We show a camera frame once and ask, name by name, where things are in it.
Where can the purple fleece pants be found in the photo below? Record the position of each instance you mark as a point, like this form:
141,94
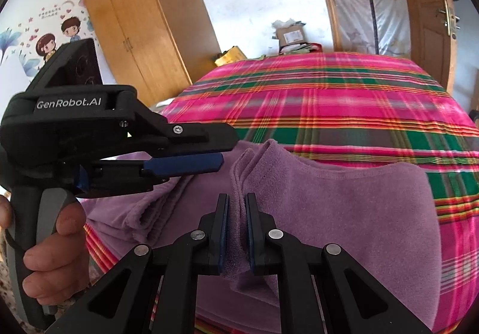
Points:
336,225

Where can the wooden wardrobe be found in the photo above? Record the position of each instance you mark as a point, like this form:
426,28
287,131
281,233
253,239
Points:
149,38

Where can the red bag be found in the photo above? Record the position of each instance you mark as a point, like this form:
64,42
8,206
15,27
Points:
317,48

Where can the clear printed door curtain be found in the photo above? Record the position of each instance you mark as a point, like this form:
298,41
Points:
359,1

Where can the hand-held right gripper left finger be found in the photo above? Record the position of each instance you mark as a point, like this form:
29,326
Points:
224,244

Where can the yellow box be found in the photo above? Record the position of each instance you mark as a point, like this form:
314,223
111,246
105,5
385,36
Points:
232,55

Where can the wooden door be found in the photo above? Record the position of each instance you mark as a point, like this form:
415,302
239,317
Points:
423,19

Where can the person's left hand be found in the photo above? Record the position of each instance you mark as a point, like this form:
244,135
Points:
56,266

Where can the cardboard box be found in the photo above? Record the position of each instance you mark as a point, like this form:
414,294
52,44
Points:
290,36

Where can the pink green plaid bed sheet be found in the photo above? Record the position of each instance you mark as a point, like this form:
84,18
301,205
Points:
318,102

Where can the crumpled white packaging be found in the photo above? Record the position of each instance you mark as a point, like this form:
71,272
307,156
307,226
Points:
280,24

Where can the cartoon wall sticker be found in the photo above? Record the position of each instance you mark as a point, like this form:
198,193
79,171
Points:
48,46

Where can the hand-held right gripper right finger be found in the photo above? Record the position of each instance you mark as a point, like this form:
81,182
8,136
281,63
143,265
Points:
250,240

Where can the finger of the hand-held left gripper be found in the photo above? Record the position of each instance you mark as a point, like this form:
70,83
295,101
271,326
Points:
187,163
202,137

